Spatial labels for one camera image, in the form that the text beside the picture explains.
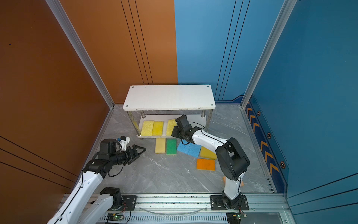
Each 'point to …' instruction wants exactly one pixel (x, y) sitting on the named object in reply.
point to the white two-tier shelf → (153, 109)
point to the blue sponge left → (183, 147)
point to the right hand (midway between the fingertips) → (172, 132)
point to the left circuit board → (114, 217)
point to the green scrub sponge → (171, 146)
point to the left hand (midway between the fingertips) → (143, 151)
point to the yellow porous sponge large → (147, 128)
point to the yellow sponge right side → (206, 153)
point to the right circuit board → (235, 218)
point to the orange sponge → (205, 164)
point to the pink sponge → (224, 181)
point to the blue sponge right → (194, 150)
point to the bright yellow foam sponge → (157, 128)
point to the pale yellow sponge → (160, 145)
